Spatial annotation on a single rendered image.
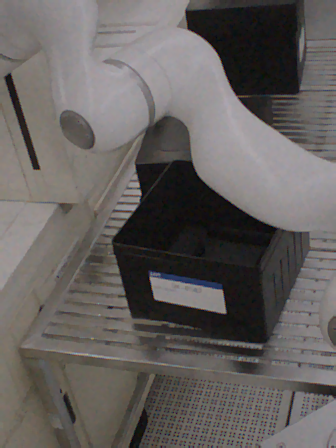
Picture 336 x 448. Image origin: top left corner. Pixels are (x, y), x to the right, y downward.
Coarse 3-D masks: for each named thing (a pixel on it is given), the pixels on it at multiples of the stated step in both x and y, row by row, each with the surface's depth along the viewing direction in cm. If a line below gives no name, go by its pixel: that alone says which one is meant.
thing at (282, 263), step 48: (192, 192) 148; (144, 240) 138; (192, 240) 150; (240, 240) 146; (288, 240) 128; (144, 288) 130; (192, 288) 124; (240, 288) 119; (288, 288) 133; (240, 336) 127
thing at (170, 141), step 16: (256, 96) 176; (256, 112) 169; (272, 112) 175; (160, 128) 171; (176, 128) 169; (144, 144) 166; (160, 144) 165; (176, 144) 163; (144, 160) 160; (160, 160) 159; (144, 176) 161; (144, 192) 164
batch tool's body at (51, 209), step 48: (0, 96) 138; (48, 96) 134; (0, 144) 145; (48, 144) 141; (0, 192) 153; (48, 192) 149; (0, 240) 144; (48, 240) 147; (0, 288) 132; (48, 288) 148; (0, 336) 132; (0, 384) 133; (96, 384) 174; (0, 432) 134; (48, 432) 152; (96, 432) 176
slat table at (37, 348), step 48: (240, 96) 199; (96, 240) 157; (96, 288) 144; (48, 336) 139; (96, 336) 133; (144, 336) 131; (192, 336) 129; (48, 384) 140; (144, 384) 193; (288, 384) 119
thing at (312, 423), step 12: (324, 408) 113; (300, 420) 112; (312, 420) 111; (324, 420) 111; (288, 432) 110; (300, 432) 110; (312, 432) 109; (324, 432) 109; (264, 444) 109; (276, 444) 109; (288, 444) 108; (300, 444) 108; (312, 444) 108; (324, 444) 107
